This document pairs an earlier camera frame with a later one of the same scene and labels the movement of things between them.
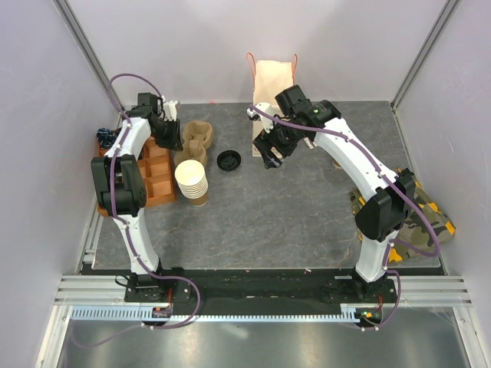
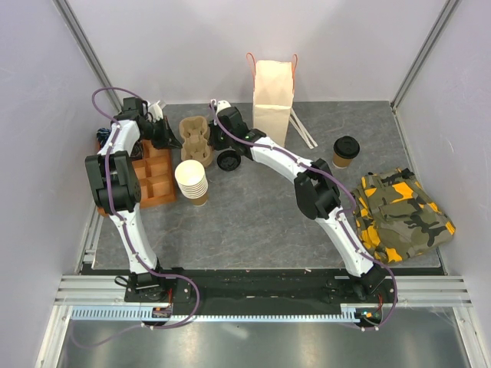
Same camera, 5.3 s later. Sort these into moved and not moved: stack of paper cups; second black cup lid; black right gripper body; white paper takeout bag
Moved: black right gripper body
Not moved: stack of paper cups; second black cup lid; white paper takeout bag
